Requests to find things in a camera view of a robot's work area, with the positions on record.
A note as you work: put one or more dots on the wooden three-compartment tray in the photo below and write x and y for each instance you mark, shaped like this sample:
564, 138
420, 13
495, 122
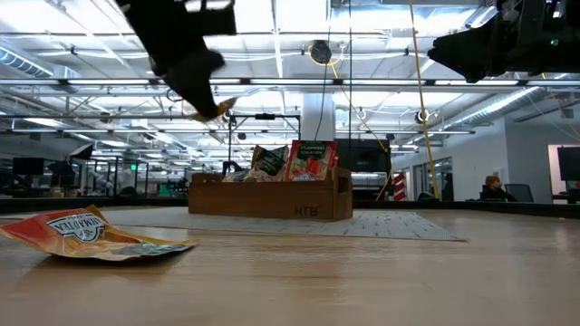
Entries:
263, 199

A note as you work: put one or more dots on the person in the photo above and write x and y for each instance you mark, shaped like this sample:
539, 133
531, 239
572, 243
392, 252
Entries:
494, 190

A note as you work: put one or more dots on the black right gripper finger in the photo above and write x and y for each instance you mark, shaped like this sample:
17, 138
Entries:
471, 52

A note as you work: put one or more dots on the grey ribbed mat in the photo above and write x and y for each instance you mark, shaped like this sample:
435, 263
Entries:
385, 226

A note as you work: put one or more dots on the red white striped post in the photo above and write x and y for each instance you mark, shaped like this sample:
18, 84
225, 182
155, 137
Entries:
399, 186

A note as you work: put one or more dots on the black monitor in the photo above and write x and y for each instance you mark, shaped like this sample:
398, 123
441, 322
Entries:
27, 166
568, 163
362, 156

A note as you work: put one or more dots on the red strawberry tea packet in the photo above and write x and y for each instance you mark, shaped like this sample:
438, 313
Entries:
312, 163

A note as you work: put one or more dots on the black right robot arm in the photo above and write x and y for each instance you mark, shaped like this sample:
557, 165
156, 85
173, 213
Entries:
566, 54

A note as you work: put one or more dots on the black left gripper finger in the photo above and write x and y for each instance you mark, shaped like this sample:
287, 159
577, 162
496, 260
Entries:
195, 81

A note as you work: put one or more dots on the orange mango tea packet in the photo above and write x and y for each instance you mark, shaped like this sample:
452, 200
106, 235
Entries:
225, 106
68, 235

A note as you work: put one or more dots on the black background rig frame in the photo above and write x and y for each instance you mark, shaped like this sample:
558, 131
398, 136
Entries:
231, 136

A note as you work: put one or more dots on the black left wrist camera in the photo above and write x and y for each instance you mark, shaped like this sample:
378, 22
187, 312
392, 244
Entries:
213, 18

